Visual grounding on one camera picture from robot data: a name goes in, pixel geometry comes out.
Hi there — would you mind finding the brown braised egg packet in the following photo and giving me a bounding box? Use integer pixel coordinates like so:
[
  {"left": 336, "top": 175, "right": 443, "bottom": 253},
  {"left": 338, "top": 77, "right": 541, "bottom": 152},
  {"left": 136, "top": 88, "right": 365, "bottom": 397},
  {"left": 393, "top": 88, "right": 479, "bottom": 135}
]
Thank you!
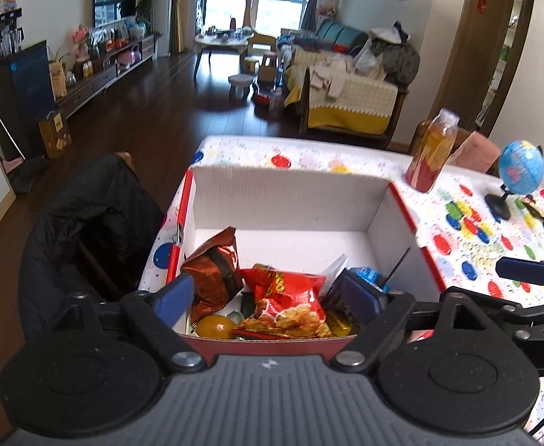
[{"left": 196, "top": 314, "right": 237, "bottom": 339}]

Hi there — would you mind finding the small round stool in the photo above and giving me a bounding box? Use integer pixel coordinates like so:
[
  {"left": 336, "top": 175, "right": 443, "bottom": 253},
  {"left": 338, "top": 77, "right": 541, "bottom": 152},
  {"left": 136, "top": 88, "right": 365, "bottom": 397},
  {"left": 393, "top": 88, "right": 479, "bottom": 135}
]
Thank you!
[{"left": 228, "top": 74, "right": 254, "bottom": 100}]

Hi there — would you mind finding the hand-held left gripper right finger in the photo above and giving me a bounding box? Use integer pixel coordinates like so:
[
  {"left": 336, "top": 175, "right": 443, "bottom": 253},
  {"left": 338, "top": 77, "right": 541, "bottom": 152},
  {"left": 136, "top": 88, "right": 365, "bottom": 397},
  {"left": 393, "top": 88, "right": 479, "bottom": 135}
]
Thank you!
[{"left": 331, "top": 270, "right": 525, "bottom": 376}]

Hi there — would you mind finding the wooden door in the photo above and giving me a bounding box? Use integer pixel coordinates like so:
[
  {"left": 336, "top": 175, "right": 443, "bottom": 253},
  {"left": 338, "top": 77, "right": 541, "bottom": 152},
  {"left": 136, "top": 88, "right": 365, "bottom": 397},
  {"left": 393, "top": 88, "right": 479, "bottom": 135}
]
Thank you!
[{"left": 432, "top": 0, "right": 518, "bottom": 133}]

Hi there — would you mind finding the pink cushion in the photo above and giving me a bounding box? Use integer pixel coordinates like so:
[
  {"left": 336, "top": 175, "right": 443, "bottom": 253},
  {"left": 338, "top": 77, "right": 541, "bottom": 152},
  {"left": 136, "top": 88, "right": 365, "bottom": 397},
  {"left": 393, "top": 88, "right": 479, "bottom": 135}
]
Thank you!
[{"left": 450, "top": 130, "right": 502, "bottom": 176}]

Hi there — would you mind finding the pile of dark clothes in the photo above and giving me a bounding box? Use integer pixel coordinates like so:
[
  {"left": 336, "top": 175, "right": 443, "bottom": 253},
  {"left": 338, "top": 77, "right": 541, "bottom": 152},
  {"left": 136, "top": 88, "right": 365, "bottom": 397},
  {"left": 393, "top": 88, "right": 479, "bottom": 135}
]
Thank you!
[{"left": 369, "top": 21, "right": 421, "bottom": 87}]

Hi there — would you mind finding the orange juice bottle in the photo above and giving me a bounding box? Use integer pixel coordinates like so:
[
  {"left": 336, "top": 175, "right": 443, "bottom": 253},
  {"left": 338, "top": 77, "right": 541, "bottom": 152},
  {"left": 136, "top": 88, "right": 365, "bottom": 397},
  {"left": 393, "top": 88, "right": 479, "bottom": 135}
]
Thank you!
[{"left": 405, "top": 108, "right": 461, "bottom": 193}]

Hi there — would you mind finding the wooden chair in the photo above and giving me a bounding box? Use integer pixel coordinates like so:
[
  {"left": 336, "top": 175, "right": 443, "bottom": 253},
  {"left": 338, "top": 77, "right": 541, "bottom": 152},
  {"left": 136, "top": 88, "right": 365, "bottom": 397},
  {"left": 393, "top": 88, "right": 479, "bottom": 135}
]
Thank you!
[{"left": 408, "top": 120, "right": 502, "bottom": 177}]

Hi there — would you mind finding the round coffee table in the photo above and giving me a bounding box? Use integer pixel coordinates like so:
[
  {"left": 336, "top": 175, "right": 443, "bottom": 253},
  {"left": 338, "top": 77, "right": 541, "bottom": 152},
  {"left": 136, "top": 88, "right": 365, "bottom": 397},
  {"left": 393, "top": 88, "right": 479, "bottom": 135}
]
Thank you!
[{"left": 193, "top": 28, "right": 255, "bottom": 80}]

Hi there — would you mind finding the yellow curtain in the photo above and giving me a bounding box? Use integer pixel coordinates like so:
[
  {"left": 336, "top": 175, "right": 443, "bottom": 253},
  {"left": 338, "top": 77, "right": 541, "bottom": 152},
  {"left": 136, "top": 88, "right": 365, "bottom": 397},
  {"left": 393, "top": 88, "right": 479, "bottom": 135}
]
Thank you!
[{"left": 170, "top": 0, "right": 193, "bottom": 54}]

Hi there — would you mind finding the dark red shiny snack bag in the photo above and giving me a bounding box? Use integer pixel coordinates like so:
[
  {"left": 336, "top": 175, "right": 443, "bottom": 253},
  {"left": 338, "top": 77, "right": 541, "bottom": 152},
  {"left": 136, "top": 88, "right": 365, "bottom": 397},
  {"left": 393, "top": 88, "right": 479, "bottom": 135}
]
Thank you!
[{"left": 180, "top": 226, "right": 244, "bottom": 325}]

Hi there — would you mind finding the dark wooden tv stand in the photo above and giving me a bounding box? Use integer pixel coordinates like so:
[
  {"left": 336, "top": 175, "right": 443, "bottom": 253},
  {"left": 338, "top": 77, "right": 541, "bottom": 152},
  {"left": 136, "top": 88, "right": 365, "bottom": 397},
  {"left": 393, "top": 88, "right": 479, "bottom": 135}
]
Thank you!
[{"left": 51, "top": 32, "right": 161, "bottom": 119}]

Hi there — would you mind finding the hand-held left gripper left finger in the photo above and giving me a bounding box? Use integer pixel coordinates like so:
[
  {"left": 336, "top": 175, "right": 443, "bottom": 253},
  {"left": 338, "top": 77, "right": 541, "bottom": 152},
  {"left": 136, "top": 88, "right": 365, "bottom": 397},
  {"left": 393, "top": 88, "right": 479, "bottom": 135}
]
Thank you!
[{"left": 44, "top": 273, "right": 208, "bottom": 376}]

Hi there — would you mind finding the black jacket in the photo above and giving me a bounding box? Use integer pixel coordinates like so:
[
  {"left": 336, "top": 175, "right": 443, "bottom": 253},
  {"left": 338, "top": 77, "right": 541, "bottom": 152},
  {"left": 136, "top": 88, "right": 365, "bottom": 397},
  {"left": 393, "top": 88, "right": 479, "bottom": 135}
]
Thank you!
[{"left": 19, "top": 152, "right": 166, "bottom": 342}]

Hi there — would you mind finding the red chips bag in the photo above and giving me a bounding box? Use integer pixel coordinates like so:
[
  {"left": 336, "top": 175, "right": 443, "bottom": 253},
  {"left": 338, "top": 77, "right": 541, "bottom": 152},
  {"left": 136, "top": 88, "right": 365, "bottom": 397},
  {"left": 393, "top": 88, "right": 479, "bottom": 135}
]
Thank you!
[{"left": 232, "top": 263, "right": 335, "bottom": 340}]

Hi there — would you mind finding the balloon printed tablecloth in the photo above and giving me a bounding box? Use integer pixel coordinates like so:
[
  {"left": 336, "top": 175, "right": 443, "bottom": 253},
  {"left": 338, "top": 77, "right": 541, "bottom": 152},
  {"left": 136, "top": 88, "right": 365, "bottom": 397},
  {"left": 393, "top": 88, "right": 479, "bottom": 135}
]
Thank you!
[{"left": 138, "top": 136, "right": 544, "bottom": 442}]

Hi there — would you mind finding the sofa with yellow cover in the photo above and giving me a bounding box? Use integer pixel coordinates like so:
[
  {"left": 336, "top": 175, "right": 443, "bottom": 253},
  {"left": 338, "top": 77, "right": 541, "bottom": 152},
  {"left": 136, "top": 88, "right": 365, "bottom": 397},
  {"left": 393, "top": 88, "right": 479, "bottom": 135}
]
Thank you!
[{"left": 283, "top": 19, "right": 411, "bottom": 139}]

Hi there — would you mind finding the red and white cardboard box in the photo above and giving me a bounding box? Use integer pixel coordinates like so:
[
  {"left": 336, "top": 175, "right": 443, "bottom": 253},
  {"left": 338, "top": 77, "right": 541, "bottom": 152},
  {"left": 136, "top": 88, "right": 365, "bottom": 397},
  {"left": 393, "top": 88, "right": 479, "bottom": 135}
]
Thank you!
[{"left": 166, "top": 165, "right": 446, "bottom": 365}]

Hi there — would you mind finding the white tower air conditioner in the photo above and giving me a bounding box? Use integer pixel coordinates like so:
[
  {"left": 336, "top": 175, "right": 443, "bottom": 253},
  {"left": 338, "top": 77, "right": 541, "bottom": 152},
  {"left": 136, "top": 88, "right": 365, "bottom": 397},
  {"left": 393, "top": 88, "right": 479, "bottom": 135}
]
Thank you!
[{"left": 153, "top": 0, "right": 178, "bottom": 56}]

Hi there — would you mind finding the black cabinet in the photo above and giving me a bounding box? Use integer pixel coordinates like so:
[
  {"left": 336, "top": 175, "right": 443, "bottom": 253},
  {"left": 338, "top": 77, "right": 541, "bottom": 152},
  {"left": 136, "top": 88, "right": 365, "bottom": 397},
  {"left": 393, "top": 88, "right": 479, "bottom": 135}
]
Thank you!
[{"left": 0, "top": 7, "right": 58, "bottom": 161}]

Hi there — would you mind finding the yellow paper bag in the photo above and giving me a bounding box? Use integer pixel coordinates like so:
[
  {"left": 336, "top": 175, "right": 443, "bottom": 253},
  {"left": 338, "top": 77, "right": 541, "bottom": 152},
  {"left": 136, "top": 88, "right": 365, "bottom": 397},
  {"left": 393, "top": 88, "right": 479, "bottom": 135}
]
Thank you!
[{"left": 38, "top": 110, "right": 72, "bottom": 159}]

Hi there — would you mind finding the blue snack packet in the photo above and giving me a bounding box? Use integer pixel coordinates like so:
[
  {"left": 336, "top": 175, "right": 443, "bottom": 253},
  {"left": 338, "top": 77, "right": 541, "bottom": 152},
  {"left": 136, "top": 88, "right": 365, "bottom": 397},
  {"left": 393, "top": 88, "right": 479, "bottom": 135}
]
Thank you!
[{"left": 346, "top": 266, "right": 386, "bottom": 291}]

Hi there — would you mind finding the blue desk globe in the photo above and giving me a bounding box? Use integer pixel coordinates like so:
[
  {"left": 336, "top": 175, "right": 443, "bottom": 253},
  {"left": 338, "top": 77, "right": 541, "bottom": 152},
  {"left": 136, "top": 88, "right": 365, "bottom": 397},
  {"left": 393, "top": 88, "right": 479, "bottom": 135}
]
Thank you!
[{"left": 484, "top": 139, "right": 544, "bottom": 222}]

